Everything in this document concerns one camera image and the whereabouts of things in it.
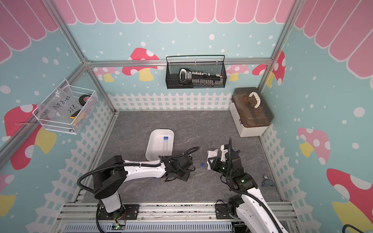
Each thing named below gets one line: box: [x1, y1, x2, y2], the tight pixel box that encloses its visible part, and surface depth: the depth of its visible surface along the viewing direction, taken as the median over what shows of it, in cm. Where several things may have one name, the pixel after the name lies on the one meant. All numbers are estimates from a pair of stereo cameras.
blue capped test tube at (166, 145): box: [165, 136, 169, 156], surface depth 102 cm
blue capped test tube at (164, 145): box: [163, 136, 167, 156], surface depth 102 cm
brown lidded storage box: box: [229, 86, 274, 138], surface depth 101 cm
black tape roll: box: [78, 94, 92, 107], surface depth 81 cm
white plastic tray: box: [145, 128, 175, 161], surface depth 101 cm
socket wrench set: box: [178, 67, 224, 87], surface depth 91 cm
